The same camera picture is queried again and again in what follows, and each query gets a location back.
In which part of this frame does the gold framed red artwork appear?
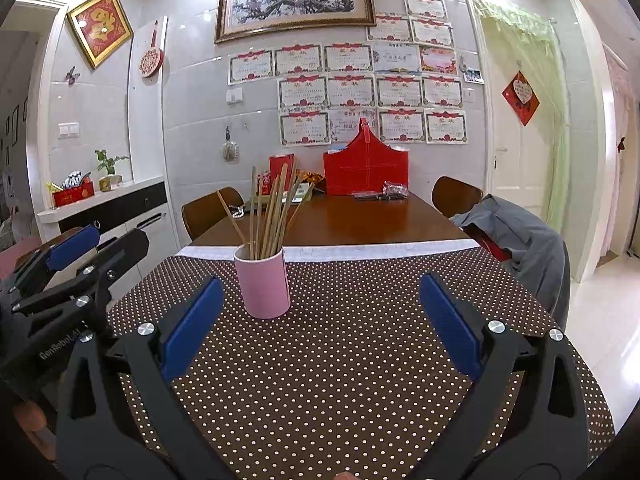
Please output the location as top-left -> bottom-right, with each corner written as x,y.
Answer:
66,0 -> 135,71

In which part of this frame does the wall of award certificates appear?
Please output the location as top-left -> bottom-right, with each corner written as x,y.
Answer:
227,0 -> 468,147

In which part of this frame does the white black sideboard cabinet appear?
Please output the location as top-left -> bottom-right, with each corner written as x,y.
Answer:
37,176 -> 176,261

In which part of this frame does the red storage box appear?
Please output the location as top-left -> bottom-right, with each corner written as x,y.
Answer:
52,182 -> 96,207

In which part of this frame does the person's left hand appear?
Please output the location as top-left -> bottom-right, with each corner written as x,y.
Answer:
12,400 -> 57,461

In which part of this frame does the pink cup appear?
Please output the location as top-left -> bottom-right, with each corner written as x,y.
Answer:
233,242 -> 292,320

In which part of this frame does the red diamond door sticker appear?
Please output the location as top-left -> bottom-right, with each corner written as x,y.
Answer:
501,71 -> 541,127

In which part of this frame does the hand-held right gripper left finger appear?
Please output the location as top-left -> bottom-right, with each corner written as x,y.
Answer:
55,276 -> 238,480

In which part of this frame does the grey jacket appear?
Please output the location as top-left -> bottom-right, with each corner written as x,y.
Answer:
450,194 -> 571,311

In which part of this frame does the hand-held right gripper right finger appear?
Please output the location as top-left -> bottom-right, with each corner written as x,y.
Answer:
410,273 -> 591,480

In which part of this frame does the brown polka dot table mat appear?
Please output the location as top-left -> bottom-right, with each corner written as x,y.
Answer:
102,246 -> 616,480

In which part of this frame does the grey hanging wall ornament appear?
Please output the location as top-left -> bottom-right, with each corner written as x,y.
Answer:
221,126 -> 238,163

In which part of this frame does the white marbled table cover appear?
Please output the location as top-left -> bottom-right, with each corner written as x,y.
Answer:
177,239 -> 481,263

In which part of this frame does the red cloth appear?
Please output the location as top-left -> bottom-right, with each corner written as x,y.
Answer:
470,227 -> 513,261

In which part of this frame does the white door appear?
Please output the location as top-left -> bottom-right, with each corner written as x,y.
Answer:
480,5 -> 551,221

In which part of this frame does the small potted plant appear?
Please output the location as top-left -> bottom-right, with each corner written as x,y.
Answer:
95,149 -> 130,192

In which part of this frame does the brown wooden chair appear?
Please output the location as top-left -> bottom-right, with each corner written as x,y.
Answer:
431,176 -> 485,220
181,186 -> 246,242

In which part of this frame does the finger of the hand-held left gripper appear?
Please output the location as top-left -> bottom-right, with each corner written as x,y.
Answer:
0,225 -> 101,307
12,229 -> 150,317

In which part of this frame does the round red hanging ornament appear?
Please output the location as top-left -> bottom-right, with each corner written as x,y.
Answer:
138,19 -> 166,80

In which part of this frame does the red gift bag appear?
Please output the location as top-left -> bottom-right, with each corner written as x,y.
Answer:
322,122 -> 410,197

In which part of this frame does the green curtain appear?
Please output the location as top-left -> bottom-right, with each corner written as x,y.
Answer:
472,0 -> 571,253

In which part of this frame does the bunch of wooden chopsticks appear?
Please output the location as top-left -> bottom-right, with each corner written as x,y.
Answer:
216,157 -> 316,261

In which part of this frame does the framed blossom painting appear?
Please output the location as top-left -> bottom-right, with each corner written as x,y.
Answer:
214,0 -> 377,44

